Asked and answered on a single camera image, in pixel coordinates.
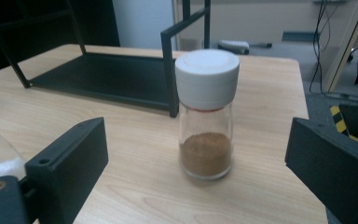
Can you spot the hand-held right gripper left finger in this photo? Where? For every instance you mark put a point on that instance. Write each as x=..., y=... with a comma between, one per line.
x=68, y=168

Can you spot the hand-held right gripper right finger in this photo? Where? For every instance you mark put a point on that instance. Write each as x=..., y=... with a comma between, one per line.
x=335, y=168

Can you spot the black metal rack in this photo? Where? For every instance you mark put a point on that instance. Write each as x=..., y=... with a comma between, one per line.
x=105, y=74

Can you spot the brown spice jar white lid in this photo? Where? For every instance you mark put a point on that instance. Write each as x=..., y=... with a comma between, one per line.
x=205, y=146

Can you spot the black and yellow stand base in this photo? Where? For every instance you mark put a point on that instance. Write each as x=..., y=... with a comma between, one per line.
x=338, y=119

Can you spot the dark grey flat bar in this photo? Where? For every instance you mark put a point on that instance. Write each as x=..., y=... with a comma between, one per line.
x=300, y=36

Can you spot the white and black device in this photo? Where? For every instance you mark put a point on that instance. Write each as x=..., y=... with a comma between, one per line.
x=234, y=46

